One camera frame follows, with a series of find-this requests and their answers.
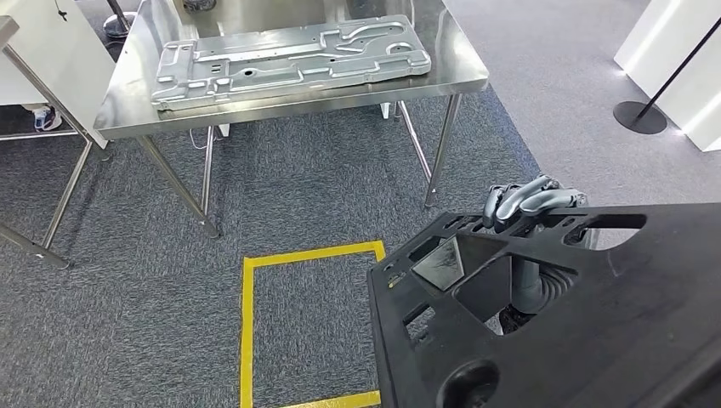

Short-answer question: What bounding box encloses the black stanchion post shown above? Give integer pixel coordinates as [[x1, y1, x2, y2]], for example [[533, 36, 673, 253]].
[[612, 15, 721, 136]]

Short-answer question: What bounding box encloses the stamped silver metal panel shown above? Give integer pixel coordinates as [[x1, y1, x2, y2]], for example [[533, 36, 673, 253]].
[[150, 14, 433, 112]]

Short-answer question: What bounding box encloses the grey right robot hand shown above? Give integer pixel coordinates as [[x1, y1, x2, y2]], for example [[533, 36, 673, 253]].
[[481, 174, 590, 233]]

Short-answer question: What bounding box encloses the stainless steel table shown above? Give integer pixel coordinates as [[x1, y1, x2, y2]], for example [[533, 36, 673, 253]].
[[0, 15, 108, 270]]

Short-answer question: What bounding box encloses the chrome stanchion post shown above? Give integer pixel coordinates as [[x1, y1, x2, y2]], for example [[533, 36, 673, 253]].
[[103, 0, 138, 41]]

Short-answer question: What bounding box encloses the person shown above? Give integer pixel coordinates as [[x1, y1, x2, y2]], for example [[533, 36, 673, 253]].
[[21, 103, 64, 134]]

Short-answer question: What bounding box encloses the white board panel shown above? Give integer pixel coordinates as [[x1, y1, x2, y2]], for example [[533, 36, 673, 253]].
[[0, 0, 117, 150]]

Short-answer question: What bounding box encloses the yellow floor tape square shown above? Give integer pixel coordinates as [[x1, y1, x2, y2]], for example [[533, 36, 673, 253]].
[[239, 240, 388, 408]]

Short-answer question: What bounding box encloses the white display block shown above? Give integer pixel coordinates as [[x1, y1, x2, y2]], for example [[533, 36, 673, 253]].
[[612, 0, 721, 154]]

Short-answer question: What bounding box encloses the black plastic plate frame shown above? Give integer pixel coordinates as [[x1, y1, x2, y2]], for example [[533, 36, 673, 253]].
[[366, 202, 721, 408]]

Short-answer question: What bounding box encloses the stainless steel workbench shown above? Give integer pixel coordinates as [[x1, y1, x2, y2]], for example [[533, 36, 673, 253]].
[[93, 0, 490, 239]]

